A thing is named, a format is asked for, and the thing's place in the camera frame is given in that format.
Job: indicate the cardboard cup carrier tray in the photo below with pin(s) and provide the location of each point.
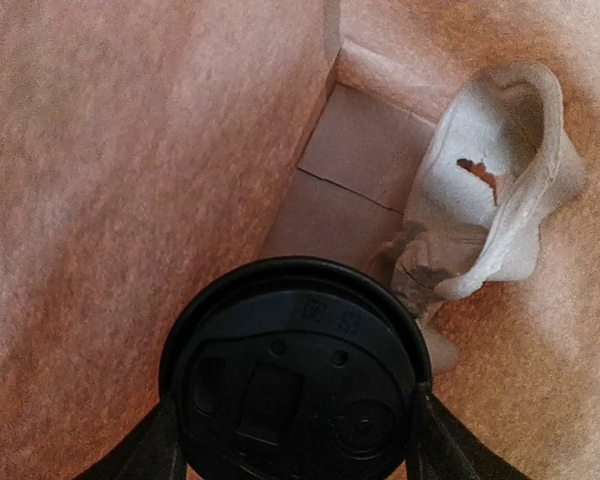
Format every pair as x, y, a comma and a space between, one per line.
499, 163

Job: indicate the brown paper bag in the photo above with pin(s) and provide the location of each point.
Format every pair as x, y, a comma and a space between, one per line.
145, 147

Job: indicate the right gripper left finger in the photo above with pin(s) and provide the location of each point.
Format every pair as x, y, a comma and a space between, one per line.
150, 451

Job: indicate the black plastic cup lid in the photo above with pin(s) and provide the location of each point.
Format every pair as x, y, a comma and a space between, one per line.
294, 368

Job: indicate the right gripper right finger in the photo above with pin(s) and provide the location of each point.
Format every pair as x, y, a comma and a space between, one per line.
441, 447

